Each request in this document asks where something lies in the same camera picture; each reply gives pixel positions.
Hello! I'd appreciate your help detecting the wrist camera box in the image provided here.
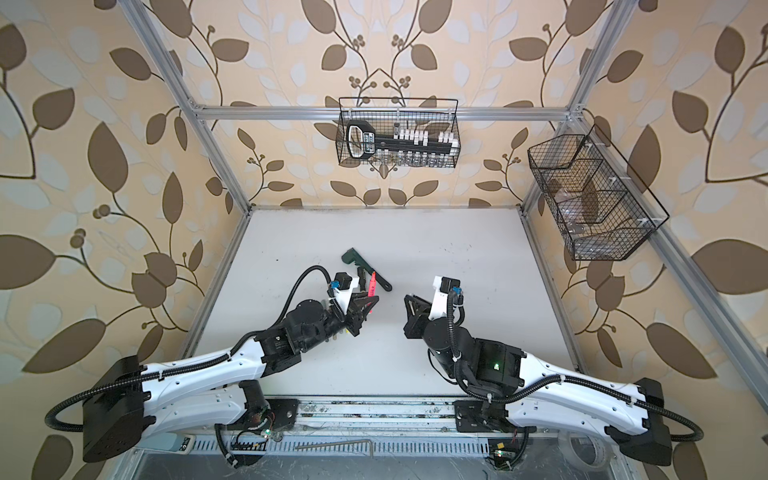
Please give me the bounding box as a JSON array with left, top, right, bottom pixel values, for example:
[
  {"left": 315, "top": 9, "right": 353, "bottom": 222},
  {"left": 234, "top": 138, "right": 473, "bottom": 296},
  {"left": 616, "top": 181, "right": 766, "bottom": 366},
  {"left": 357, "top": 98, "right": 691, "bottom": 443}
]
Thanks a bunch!
[
  {"left": 329, "top": 272, "right": 359, "bottom": 315},
  {"left": 429, "top": 276, "right": 463, "bottom": 320}
]

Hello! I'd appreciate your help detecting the black yellow screwdriver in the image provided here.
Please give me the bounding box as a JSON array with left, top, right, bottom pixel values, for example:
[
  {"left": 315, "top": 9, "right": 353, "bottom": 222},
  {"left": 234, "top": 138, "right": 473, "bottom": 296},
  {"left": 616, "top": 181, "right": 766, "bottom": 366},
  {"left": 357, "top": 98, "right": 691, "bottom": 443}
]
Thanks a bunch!
[{"left": 357, "top": 267, "right": 368, "bottom": 292}]

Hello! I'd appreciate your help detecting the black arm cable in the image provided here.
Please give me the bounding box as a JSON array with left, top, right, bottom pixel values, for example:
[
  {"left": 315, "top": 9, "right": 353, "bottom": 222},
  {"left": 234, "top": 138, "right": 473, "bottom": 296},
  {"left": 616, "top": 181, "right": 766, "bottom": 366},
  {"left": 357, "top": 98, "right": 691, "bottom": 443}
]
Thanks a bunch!
[
  {"left": 44, "top": 264, "right": 334, "bottom": 433},
  {"left": 443, "top": 287, "right": 705, "bottom": 444}
]

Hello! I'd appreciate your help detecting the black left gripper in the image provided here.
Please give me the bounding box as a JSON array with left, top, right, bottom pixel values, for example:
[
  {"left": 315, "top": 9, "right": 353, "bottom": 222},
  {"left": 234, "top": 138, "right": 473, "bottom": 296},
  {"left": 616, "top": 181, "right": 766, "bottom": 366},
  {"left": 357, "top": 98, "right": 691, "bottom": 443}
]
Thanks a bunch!
[{"left": 300, "top": 289, "right": 378, "bottom": 355}]

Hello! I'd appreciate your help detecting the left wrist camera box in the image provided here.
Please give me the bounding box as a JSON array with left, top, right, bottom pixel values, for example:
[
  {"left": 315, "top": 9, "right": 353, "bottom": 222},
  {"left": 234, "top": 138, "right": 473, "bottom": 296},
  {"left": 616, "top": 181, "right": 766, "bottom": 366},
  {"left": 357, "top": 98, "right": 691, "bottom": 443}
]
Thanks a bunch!
[{"left": 329, "top": 272, "right": 359, "bottom": 315}]

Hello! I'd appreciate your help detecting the black wire basket centre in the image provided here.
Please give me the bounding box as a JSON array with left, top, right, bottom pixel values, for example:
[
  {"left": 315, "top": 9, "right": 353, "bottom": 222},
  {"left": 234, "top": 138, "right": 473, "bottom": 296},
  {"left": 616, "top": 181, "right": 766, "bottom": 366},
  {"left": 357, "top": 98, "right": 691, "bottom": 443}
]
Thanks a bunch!
[{"left": 335, "top": 95, "right": 462, "bottom": 169}]

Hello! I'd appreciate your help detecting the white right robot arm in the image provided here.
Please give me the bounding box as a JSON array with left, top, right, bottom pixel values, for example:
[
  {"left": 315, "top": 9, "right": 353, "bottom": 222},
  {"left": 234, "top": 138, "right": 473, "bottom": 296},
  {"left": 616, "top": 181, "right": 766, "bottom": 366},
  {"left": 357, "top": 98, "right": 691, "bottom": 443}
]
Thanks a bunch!
[{"left": 404, "top": 295, "right": 673, "bottom": 466}]

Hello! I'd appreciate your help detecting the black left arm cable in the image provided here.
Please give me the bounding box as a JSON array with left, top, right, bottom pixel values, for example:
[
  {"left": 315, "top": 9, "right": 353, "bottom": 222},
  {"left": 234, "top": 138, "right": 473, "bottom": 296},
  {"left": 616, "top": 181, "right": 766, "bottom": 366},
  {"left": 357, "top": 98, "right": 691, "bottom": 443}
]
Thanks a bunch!
[{"left": 44, "top": 264, "right": 334, "bottom": 433}]

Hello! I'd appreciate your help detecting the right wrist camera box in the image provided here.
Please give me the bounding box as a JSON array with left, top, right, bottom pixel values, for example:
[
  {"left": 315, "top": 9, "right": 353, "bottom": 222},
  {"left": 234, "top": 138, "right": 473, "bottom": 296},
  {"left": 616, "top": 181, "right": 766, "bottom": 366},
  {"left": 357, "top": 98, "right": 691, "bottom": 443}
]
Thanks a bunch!
[{"left": 429, "top": 276, "right": 463, "bottom": 320}]

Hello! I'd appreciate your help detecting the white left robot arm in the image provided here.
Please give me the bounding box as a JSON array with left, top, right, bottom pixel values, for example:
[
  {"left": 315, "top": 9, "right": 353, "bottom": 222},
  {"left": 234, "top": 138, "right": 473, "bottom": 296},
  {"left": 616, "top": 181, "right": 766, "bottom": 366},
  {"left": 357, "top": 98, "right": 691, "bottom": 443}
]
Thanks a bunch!
[{"left": 82, "top": 294, "right": 379, "bottom": 463}]

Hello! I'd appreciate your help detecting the black socket set holder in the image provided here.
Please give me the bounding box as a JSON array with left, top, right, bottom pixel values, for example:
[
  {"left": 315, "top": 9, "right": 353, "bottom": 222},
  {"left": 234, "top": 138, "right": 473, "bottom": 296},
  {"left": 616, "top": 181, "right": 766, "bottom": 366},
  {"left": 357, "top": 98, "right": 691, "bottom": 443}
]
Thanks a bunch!
[{"left": 339, "top": 120, "right": 461, "bottom": 165}]

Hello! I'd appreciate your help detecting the clear tape roll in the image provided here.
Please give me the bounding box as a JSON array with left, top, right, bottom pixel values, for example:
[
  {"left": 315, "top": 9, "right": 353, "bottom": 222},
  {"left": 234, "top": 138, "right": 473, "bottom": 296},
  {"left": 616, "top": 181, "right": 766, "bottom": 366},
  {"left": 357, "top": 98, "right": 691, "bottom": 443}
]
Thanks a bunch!
[{"left": 558, "top": 432, "right": 612, "bottom": 473}]

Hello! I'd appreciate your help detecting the pink highlighter pen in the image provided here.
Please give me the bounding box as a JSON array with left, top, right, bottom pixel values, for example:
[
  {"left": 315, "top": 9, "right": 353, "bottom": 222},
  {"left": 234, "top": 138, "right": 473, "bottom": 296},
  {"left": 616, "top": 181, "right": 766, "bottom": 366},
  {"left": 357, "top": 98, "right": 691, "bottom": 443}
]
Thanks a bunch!
[{"left": 367, "top": 272, "right": 377, "bottom": 297}]

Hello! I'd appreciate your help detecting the aluminium frame rail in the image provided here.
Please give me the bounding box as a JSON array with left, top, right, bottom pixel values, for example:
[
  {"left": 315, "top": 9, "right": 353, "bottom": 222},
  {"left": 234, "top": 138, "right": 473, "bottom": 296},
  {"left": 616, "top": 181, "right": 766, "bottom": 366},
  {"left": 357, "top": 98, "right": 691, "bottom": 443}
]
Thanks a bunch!
[{"left": 119, "top": 1, "right": 767, "bottom": 406}]

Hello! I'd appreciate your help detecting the green pipe wrench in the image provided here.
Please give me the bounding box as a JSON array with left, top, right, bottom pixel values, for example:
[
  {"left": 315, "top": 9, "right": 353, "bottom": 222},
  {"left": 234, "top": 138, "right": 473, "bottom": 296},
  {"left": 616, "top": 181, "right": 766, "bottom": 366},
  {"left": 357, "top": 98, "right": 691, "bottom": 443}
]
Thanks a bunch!
[{"left": 341, "top": 248, "right": 393, "bottom": 292}]

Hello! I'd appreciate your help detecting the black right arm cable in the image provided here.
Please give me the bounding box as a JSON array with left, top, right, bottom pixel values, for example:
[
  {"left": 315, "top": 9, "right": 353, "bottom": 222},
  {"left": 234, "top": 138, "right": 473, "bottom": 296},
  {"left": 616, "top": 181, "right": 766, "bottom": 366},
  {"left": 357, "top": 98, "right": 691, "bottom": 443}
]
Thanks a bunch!
[{"left": 443, "top": 287, "right": 705, "bottom": 444}]

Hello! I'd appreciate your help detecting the black wire basket right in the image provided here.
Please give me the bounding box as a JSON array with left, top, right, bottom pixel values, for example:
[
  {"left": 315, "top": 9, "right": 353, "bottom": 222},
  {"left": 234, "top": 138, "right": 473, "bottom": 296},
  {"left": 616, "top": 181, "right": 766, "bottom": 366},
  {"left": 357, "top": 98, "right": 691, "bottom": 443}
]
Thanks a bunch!
[{"left": 527, "top": 125, "right": 670, "bottom": 261}]

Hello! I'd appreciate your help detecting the black wire basket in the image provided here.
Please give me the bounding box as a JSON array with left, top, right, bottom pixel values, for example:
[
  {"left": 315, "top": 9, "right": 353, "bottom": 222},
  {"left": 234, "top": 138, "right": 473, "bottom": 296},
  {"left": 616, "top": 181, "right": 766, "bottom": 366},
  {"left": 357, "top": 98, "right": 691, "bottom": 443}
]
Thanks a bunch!
[
  {"left": 335, "top": 95, "right": 462, "bottom": 169},
  {"left": 527, "top": 125, "right": 670, "bottom": 261}
]

